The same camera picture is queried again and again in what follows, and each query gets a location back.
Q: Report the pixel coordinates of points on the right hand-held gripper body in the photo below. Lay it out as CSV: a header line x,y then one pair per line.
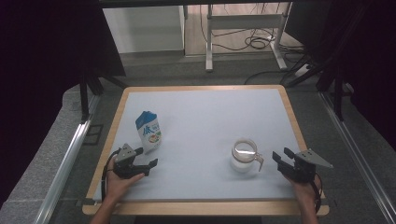
x,y
303,171

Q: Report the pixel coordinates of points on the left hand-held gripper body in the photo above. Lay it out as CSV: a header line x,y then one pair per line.
x,y
126,165

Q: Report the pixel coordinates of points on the clear glass pitcher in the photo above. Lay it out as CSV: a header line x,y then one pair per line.
x,y
244,157

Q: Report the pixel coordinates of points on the person's right hand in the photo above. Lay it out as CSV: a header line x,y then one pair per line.
x,y
306,194

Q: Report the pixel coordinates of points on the person's left hand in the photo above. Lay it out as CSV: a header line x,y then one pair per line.
x,y
116,186

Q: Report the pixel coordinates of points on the wooden-edged table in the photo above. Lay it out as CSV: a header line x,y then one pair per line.
x,y
202,209

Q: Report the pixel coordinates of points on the white table mat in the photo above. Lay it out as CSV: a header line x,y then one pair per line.
x,y
205,124

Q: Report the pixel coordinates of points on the black stand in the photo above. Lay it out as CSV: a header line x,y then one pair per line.
x,y
84,99
337,96

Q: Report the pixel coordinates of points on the white power strip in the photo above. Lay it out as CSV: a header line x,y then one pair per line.
x,y
302,70

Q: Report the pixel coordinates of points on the dark curtain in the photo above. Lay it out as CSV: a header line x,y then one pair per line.
x,y
40,62
370,62

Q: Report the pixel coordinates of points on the white cabinet panel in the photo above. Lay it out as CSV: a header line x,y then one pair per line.
x,y
143,29

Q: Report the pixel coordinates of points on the black square floor frame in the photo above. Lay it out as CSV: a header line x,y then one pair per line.
x,y
93,135

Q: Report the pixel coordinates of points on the aluminium rail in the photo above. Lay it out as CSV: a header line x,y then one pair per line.
x,y
358,155
63,168

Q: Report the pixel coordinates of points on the white metal desk frame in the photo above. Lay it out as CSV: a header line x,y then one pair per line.
x,y
246,21

